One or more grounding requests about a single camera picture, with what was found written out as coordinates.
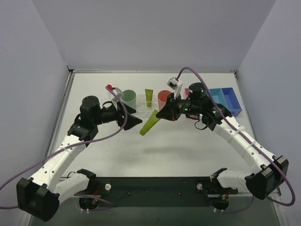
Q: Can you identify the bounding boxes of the yellow toothpaste tube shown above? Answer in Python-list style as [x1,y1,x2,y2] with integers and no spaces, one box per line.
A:
[139,110,160,136]
[145,89,153,108]

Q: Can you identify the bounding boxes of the purple cable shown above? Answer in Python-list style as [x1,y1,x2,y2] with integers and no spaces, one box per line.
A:
[175,67,296,214]
[0,84,130,211]

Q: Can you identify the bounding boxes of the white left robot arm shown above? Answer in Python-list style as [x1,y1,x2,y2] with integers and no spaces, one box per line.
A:
[16,96,142,222]

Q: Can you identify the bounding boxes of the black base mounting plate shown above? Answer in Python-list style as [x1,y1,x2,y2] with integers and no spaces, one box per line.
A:
[76,177,238,209]

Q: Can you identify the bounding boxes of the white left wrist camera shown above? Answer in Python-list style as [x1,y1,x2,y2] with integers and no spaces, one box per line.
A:
[106,84,123,109]

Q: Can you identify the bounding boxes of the green plastic cup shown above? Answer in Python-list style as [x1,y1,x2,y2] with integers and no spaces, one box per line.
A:
[121,89,136,110]

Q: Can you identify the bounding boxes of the orange plastic cup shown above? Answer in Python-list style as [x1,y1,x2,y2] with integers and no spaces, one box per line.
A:
[158,90,171,110]

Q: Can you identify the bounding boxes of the light blue organizer box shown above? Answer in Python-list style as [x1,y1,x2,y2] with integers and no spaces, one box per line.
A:
[209,88,228,107]

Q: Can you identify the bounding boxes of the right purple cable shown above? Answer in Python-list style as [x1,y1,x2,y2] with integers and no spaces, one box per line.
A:
[175,67,296,214]

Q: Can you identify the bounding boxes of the pink organizer box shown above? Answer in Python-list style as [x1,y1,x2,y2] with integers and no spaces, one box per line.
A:
[184,88,190,99]

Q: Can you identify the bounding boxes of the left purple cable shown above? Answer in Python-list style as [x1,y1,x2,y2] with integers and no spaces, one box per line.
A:
[0,84,130,211]

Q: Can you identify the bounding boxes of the large clear textured tray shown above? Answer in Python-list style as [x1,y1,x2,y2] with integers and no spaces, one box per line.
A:
[134,95,158,118]

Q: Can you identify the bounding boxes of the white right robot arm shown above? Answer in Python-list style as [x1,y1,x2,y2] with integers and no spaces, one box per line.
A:
[156,81,289,200]

